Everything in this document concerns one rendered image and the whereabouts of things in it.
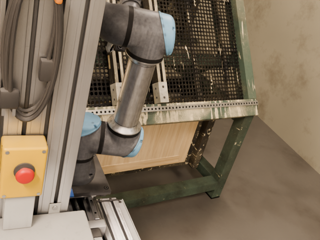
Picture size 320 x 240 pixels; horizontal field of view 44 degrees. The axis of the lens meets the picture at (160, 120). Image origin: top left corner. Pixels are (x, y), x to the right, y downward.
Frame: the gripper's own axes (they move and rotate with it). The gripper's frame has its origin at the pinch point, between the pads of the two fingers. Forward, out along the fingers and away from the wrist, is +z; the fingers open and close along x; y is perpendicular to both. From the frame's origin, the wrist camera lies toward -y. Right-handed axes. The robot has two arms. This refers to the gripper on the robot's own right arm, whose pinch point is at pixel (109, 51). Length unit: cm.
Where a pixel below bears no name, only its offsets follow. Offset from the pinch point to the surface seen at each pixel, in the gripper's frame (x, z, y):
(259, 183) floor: -181, 137, -20
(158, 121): -46, 51, -6
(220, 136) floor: -184, 172, 46
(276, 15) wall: -264, 106, 169
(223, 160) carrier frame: -121, 100, -12
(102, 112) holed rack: -9.3, 45.6, -4.4
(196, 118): -74, 53, -3
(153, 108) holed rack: -42, 48, 0
